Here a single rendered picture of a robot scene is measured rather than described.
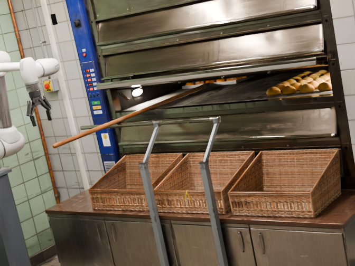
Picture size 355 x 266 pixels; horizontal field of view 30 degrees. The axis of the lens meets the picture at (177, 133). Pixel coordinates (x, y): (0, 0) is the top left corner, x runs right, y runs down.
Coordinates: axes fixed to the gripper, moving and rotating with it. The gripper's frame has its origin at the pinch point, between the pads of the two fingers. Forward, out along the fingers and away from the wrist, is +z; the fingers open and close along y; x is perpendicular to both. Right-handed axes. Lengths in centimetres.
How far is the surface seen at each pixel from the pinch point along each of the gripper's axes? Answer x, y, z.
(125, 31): 8, -91, -42
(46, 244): -113, -68, 120
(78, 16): -32, -90, -61
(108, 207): -2, -40, 74
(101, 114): -33, -89, 17
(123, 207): 11, -43, 76
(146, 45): 23, -92, -30
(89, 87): -39, -89, -6
